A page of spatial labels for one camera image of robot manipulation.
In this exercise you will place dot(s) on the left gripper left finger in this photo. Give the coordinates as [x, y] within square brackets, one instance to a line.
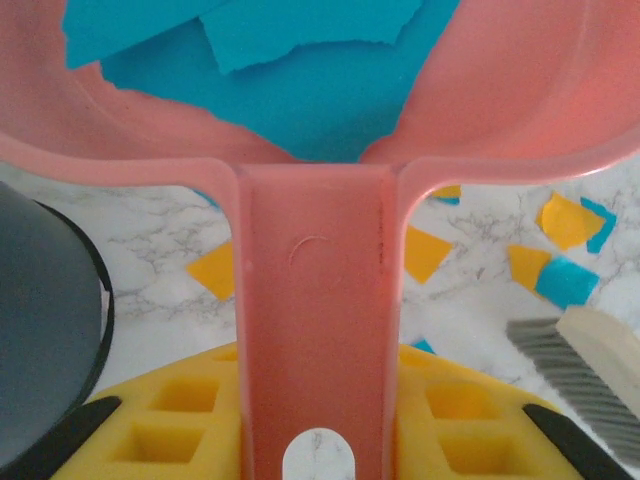
[220, 400]

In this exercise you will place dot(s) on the pink plastic dustpan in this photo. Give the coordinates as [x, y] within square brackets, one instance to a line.
[320, 300]

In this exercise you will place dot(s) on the dark blue waste bin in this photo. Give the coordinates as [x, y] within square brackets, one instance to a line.
[40, 300]

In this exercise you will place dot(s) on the yellow paper scrap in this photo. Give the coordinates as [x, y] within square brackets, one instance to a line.
[567, 225]
[445, 191]
[422, 252]
[525, 262]
[217, 275]

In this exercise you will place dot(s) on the blue paper scrap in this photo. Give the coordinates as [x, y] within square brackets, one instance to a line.
[450, 201]
[210, 200]
[125, 30]
[422, 345]
[565, 282]
[300, 110]
[300, 30]
[602, 235]

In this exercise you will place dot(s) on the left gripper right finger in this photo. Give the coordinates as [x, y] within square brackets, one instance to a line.
[415, 400]

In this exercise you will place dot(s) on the cream hand brush grey bristles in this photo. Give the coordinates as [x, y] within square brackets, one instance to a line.
[600, 340]

